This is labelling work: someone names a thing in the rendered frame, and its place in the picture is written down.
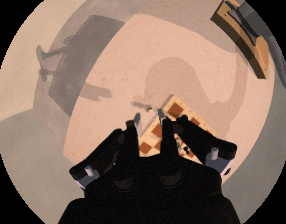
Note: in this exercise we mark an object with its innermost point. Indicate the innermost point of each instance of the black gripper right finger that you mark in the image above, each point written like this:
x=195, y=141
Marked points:
x=210, y=151

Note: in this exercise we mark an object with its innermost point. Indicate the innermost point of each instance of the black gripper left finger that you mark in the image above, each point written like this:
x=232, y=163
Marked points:
x=103, y=158

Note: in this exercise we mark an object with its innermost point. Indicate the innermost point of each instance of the white chess king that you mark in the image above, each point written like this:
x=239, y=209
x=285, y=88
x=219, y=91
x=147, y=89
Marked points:
x=180, y=149

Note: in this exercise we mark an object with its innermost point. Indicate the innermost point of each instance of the brown and tan chessboard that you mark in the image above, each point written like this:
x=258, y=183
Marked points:
x=149, y=143

